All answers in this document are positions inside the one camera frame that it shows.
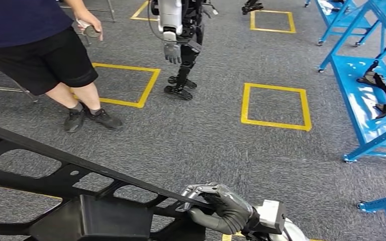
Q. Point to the black white humanoid robot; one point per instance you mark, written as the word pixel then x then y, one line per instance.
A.
pixel 189 56

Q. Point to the yellow floor tape square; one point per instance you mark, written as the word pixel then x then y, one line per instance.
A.
pixel 276 124

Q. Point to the person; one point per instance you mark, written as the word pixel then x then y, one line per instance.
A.
pixel 20 20

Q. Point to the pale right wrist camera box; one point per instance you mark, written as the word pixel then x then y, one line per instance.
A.
pixel 271 214

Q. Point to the person's hand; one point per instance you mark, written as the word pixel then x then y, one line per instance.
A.
pixel 89 18

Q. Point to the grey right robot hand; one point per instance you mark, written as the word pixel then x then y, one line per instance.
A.
pixel 229 209

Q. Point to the large black plastic frame part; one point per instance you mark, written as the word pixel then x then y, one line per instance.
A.
pixel 113 216

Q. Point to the person's forearm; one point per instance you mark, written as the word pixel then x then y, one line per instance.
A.
pixel 76 5

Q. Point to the humanoid robot's grey hand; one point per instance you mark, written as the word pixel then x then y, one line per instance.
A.
pixel 173 53

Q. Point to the black humanoid robot feet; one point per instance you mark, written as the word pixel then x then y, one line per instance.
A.
pixel 251 7

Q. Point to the round dark handheld device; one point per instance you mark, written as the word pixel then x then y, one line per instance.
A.
pixel 92 32

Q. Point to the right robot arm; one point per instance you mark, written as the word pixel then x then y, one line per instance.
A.
pixel 289 233

